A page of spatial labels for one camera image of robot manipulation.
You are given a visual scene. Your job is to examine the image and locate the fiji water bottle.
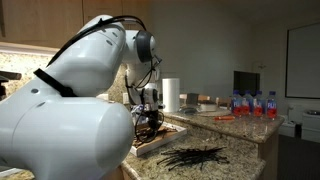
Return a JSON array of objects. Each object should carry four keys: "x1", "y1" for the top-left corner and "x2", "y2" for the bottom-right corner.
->
[
  {"x1": 231, "y1": 90, "x2": 242, "y2": 117},
  {"x1": 266, "y1": 91, "x2": 277, "y2": 119},
  {"x1": 242, "y1": 90, "x2": 253, "y2": 115},
  {"x1": 253, "y1": 90, "x2": 263, "y2": 117}
]

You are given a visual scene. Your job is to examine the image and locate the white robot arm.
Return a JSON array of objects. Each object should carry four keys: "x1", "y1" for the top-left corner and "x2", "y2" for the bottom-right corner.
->
[{"x1": 0, "y1": 15, "x2": 164, "y2": 180}]

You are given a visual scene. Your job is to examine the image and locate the shallow cardboard box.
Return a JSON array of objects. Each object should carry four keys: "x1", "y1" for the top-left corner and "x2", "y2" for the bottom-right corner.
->
[{"x1": 130, "y1": 122, "x2": 187, "y2": 157}]

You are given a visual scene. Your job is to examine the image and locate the clear water bottle pack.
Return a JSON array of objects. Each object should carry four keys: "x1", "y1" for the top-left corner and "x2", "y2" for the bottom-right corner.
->
[{"x1": 131, "y1": 104, "x2": 146, "y2": 125}]

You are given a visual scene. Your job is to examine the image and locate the white whiteboard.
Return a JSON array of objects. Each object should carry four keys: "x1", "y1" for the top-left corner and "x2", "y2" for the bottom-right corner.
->
[{"x1": 285, "y1": 23, "x2": 320, "y2": 99}]

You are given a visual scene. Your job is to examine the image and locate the wooden upper cabinets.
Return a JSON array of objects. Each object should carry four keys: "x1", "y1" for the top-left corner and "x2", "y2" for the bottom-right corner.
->
[{"x1": 0, "y1": 0, "x2": 151, "y2": 48}]

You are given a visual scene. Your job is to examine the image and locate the black zip ties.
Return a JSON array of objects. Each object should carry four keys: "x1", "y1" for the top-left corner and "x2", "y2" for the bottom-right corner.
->
[
  {"x1": 157, "y1": 147, "x2": 230, "y2": 171},
  {"x1": 135, "y1": 125, "x2": 162, "y2": 143}
]

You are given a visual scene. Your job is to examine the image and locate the orange marker pen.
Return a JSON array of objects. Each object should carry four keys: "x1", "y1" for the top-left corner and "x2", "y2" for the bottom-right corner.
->
[{"x1": 213, "y1": 116, "x2": 235, "y2": 121}]

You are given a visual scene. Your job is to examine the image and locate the black television screen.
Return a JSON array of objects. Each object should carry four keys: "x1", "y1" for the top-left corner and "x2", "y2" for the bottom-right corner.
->
[{"x1": 233, "y1": 71, "x2": 260, "y2": 96}]

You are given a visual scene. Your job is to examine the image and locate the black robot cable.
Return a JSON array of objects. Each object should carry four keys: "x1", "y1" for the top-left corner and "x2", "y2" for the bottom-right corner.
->
[{"x1": 33, "y1": 14, "x2": 166, "y2": 144}]

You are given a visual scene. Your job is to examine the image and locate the white paper towel roll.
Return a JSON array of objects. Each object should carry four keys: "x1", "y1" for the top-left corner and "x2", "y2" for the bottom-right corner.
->
[{"x1": 162, "y1": 78, "x2": 180, "y2": 112}]

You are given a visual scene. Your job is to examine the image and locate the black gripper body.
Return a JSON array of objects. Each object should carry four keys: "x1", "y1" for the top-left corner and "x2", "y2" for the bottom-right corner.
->
[{"x1": 142, "y1": 110, "x2": 164, "y2": 131}]

